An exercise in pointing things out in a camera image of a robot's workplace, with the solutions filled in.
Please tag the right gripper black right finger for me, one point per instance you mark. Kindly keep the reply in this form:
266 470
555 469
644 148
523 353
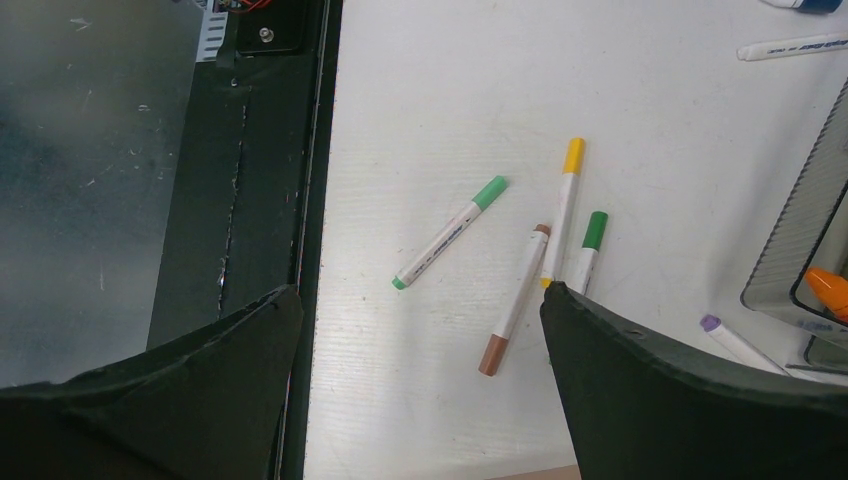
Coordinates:
641 405

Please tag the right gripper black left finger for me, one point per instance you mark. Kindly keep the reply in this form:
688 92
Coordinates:
203 406

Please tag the orange cap marker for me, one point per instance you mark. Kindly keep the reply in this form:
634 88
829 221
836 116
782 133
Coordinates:
830 289

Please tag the clear drawer organizer box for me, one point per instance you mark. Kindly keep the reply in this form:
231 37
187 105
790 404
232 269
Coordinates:
810 231

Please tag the blue cap small bottle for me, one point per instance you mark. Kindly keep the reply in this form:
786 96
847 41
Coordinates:
819 7

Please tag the purple cap marker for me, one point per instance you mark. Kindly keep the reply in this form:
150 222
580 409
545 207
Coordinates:
737 346

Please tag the blue cap brown marker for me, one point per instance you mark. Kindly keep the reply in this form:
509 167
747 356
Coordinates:
520 285

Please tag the dark green cap marker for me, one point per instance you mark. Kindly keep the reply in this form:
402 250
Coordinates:
588 254

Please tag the yellow cap marker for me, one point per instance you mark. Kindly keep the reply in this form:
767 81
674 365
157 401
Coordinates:
552 267

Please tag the white acrylic marker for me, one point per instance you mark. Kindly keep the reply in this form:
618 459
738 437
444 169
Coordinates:
792 47

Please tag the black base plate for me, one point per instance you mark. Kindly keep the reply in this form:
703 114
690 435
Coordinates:
247 209

